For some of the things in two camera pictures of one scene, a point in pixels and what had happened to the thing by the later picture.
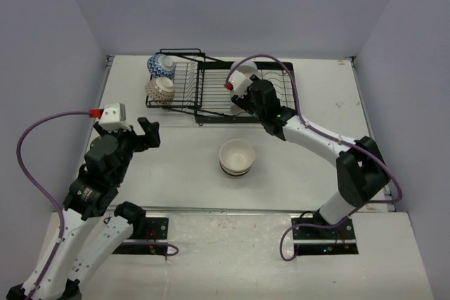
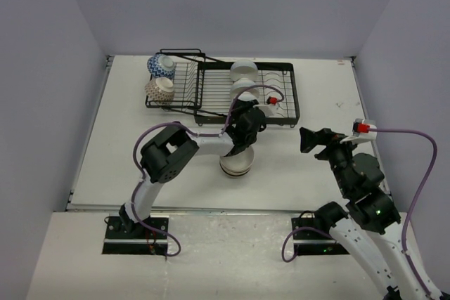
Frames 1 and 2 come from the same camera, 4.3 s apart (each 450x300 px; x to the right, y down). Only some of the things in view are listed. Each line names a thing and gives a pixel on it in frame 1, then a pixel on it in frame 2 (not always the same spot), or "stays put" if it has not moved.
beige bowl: [236, 155] stays put
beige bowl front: [234, 172] stays put
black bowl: [237, 175] stays put
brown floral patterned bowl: [160, 90] stays put
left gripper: [151, 135] -> [240, 106]
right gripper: [243, 102] -> [309, 139]
